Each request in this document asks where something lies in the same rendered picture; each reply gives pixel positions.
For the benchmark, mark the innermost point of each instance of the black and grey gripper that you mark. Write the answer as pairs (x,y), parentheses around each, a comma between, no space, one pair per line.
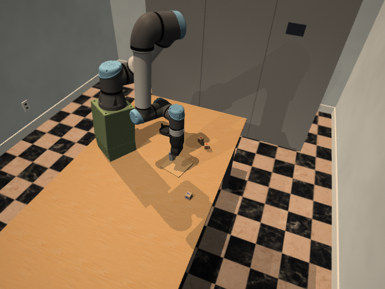
(176,140)

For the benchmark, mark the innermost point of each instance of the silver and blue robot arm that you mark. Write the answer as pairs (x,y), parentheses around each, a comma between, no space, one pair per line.
(152,32)

